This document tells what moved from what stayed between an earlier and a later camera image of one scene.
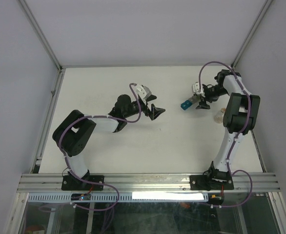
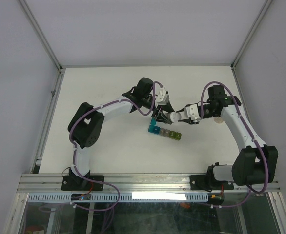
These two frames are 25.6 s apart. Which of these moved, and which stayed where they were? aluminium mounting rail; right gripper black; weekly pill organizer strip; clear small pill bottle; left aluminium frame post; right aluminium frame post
Moved: right gripper black; weekly pill organizer strip
Stayed: right aluminium frame post; clear small pill bottle; left aluminium frame post; aluminium mounting rail
